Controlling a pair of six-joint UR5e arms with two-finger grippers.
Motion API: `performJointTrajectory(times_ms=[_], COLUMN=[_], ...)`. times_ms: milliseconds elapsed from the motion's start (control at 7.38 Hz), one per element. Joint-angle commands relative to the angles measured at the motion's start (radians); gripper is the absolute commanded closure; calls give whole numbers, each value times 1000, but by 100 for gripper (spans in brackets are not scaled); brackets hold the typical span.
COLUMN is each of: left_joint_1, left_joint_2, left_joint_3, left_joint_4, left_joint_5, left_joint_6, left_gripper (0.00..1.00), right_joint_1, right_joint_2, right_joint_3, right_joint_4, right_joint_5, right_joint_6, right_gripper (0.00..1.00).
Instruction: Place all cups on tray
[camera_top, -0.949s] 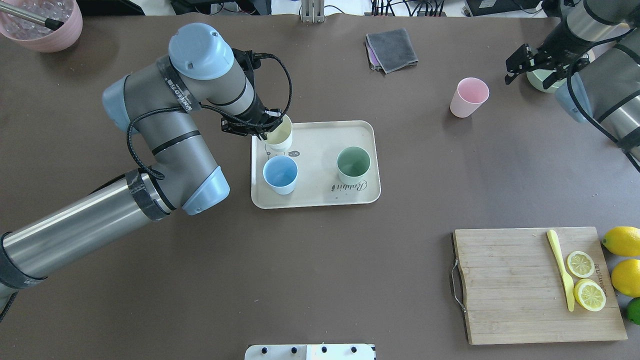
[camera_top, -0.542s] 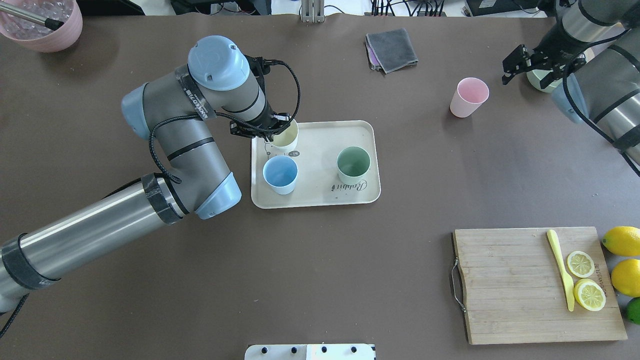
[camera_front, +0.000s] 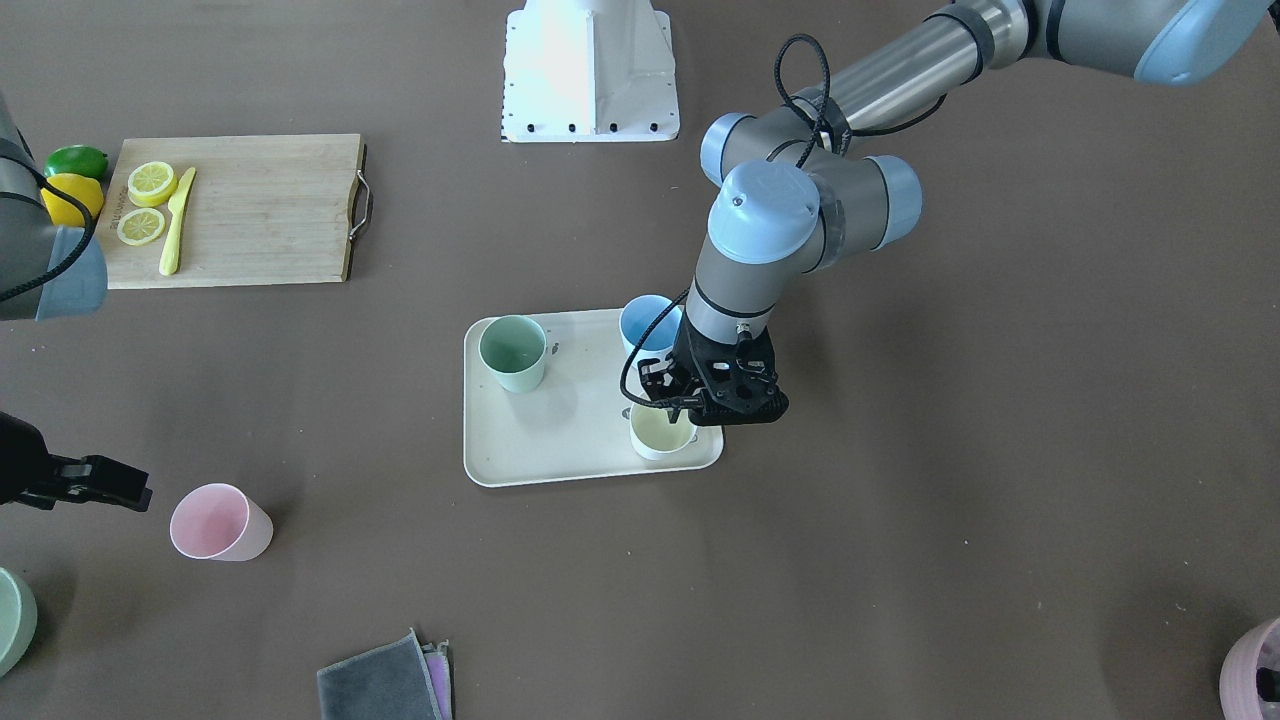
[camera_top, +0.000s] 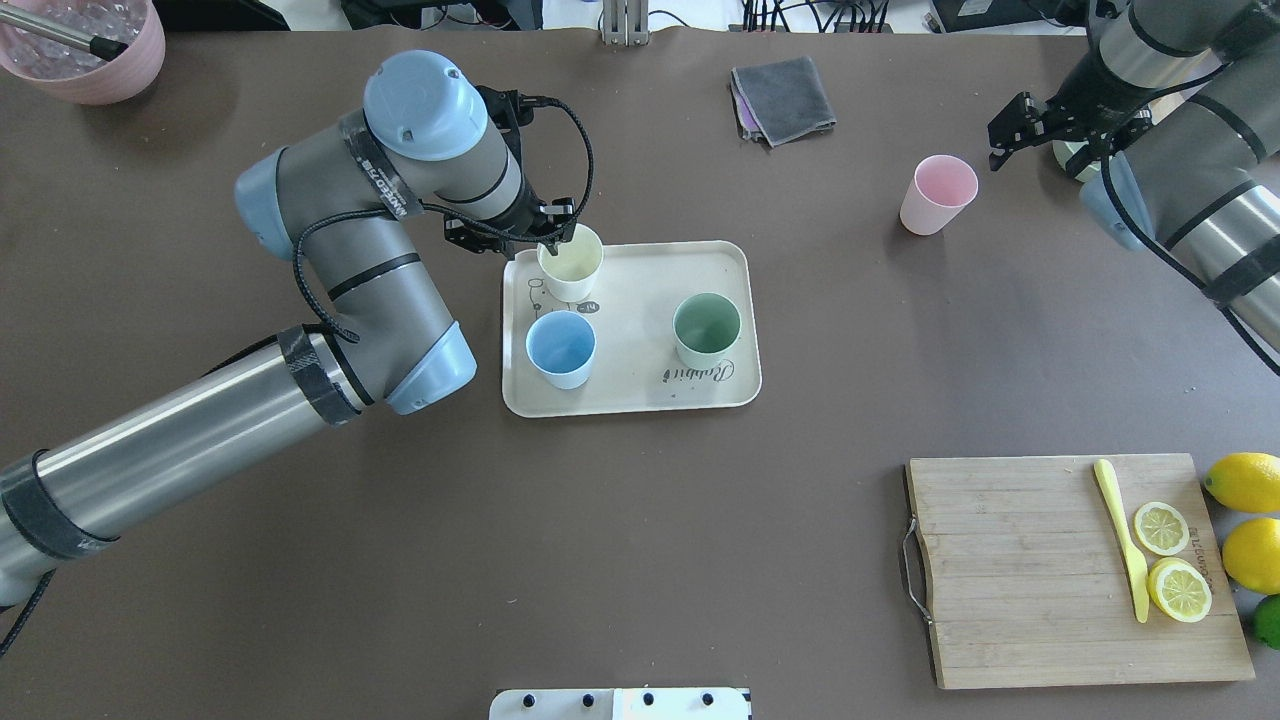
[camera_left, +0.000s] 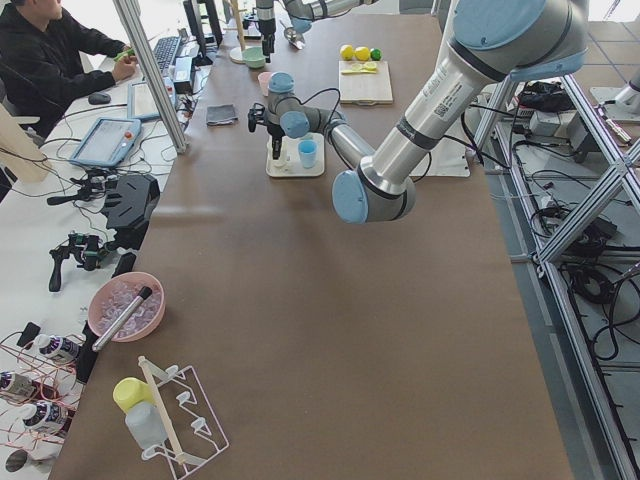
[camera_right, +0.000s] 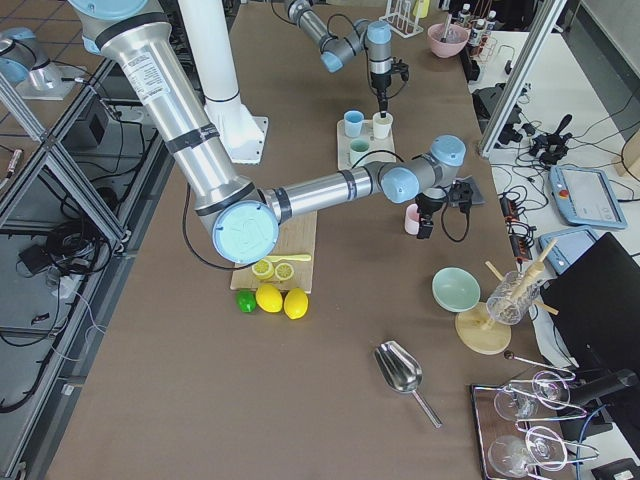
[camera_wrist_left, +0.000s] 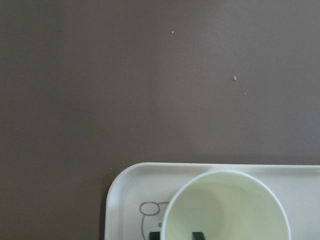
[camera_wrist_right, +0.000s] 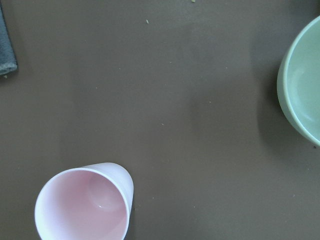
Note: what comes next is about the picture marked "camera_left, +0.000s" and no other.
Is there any light blue cup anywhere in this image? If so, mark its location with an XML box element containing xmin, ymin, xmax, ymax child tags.
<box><xmin>298</xmin><ymin>139</ymin><xmax>317</xmax><ymax>169</ymax></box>

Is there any white wire cup rack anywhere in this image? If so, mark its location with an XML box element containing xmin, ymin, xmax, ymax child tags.
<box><xmin>141</xmin><ymin>363</ymin><xmax>230</xmax><ymax>479</ymax></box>

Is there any black hand-held gripper device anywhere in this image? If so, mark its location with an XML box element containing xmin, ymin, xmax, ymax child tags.
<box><xmin>48</xmin><ymin>232</ymin><xmax>116</xmax><ymax>292</ymax></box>

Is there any pink ribbed bowl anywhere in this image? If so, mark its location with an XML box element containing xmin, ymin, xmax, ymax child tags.
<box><xmin>88</xmin><ymin>272</ymin><xmax>166</xmax><ymax>343</ymax></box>

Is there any yellow plastic knife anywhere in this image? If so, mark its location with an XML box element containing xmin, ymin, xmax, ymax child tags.
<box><xmin>340</xmin><ymin>69</ymin><xmax>378</xmax><ymax>75</ymax></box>

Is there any whole yellow lemon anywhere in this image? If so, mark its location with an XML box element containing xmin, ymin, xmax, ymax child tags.
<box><xmin>354</xmin><ymin>46</ymin><xmax>371</xmax><ymax>62</ymax></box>
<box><xmin>340</xmin><ymin>44</ymin><xmax>354</xmax><ymax>61</ymax></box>

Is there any whole yellow lemon left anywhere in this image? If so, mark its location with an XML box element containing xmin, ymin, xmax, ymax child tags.
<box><xmin>354</xmin><ymin>46</ymin><xmax>371</xmax><ymax>62</ymax></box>

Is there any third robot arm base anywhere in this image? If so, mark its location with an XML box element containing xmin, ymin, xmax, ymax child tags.
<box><xmin>590</xmin><ymin>71</ymin><xmax>639</xmax><ymax>123</ymax></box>

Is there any mint green bowl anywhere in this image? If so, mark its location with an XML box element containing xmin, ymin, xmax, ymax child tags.
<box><xmin>242</xmin><ymin>46</ymin><xmax>267</xmax><ymax>69</ymax></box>

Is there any pink cup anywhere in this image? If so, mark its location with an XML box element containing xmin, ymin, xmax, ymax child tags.
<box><xmin>258</xmin><ymin>71</ymin><xmax>272</xmax><ymax>97</ymax></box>

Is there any wooden mug tree stand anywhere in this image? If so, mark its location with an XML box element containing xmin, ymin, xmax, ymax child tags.
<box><xmin>224</xmin><ymin>0</ymin><xmax>246</xmax><ymax>64</ymax></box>

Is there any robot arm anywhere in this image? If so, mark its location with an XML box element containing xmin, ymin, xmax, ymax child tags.
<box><xmin>255</xmin><ymin>0</ymin><xmax>374</xmax><ymax>63</ymax></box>
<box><xmin>248</xmin><ymin>0</ymin><xmax>589</xmax><ymax>224</ymax></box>

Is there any whole yellow lemon right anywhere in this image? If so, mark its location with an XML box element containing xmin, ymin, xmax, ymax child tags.
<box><xmin>340</xmin><ymin>44</ymin><xmax>354</xmax><ymax>61</ymax></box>

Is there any blue teach pendant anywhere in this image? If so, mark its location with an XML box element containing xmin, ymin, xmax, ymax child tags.
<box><xmin>127</xmin><ymin>82</ymin><xmax>160</xmax><ymax>122</ymax></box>
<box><xmin>69</xmin><ymin>118</ymin><xmax>142</xmax><ymax>168</ymax></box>

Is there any aluminium frame post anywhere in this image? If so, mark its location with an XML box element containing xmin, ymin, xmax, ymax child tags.
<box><xmin>113</xmin><ymin>0</ymin><xmax>188</xmax><ymax>154</ymax></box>

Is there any purple label bottle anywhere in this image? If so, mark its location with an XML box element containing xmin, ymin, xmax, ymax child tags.
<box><xmin>19</xmin><ymin>401</ymin><xmax>71</xmax><ymax>437</ymax></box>
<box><xmin>34</xmin><ymin>334</ymin><xmax>80</xmax><ymax>365</ymax></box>

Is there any black keyboard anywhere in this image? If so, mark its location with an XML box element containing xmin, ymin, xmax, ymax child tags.
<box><xmin>153</xmin><ymin>36</ymin><xmax>181</xmax><ymax>71</ymax></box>

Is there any bamboo cutting board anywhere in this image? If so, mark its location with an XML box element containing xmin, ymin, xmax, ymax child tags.
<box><xmin>338</xmin><ymin>60</ymin><xmax>393</xmax><ymax>105</ymax></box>

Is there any wooden rack handle bar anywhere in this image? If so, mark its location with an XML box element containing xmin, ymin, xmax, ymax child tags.
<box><xmin>138</xmin><ymin>356</ymin><xmax>185</xmax><ymax>465</ymax></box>

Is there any cream rabbit tray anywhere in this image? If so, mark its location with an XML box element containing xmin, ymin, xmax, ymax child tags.
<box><xmin>265</xmin><ymin>133</ymin><xmax>325</xmax><ymax>178</ymax></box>

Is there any grey folded cloth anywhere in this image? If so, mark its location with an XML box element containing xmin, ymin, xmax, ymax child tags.
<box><xmin>206</xmin><ymin>104</ymin><xmax>237</xmax><ymax>126</ymax></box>

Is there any seated person black hoodie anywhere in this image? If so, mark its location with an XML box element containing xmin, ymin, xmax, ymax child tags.
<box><xmin>1</xmin><ymin>1</ymin><xmax>137</xmax><ymax>137</ymax></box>

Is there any green lime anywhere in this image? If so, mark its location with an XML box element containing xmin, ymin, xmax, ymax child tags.
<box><xmin>370</xmin><ymin>48</ymin><xmax>382</xmax><ymax>61</ymax></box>

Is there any black leader arm handle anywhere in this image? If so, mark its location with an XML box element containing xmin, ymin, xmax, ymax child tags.
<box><xmin>47</xmin><ymin>169</ymin><xmax>160</xmax><ymax>250</ymax></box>

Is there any black computer mouse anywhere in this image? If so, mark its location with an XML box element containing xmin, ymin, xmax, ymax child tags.
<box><xmin>87</xmin><ymin>92</ymin><xmax>111</xmax><ymax>105</ymax></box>

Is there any purple label bottle upper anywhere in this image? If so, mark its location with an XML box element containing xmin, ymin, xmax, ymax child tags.
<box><xmin>34</xmin><ymin>334</ymin><xmax>80</xmax><ymax>365</ymax></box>

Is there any metal ice scoop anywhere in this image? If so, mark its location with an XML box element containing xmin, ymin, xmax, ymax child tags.
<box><xmin>279</xmin><ymin>19</ymin><xmax>306</xmax><ymax>50</ymax></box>

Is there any purple label bottle lower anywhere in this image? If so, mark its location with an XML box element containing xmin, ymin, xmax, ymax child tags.
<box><xmin>19</xmin><ymin>401</ymin><xmax>71</xmax><ymax>437</ymax></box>

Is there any copper wire bottle rack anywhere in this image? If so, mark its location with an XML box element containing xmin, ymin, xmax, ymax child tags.
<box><xmin>1</xmin><ymin>328</ymin><xmax>83</xmax><ymax>453</ymax></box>

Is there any cream white cup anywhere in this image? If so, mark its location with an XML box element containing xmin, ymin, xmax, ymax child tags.
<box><xmin>271</xmin><ymin>147</ymin><xmax>289</xmax><ymax>169</ymax></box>

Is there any pale grey cup on rack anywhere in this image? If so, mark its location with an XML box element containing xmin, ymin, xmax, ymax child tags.
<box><xmin>125</xmin><ymin>401</ymin><xmax>168</xmax><ymax>450</ymax></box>

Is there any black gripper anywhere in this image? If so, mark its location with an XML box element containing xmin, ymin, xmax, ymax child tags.
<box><xmin>247</xmin><ymin>102</ymin><xmax>285</xmax><ymax>160</ymax></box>
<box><xmin>242</xmin><ymin>13</ymin><xmax>276</xmax><ymax>63</ymax></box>

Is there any metal muddler in bowl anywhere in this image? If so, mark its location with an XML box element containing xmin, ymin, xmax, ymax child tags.
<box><xmin>92</xmin><ymin>286</ymin><xmax>153</xmax><ymax>352</ymax></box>

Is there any yellow-green cup on rack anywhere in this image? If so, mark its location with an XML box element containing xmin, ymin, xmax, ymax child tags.
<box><xmin>112</xmin><ymin>377</ymin><xmax>153</xmax><ymax>413</ymax></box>

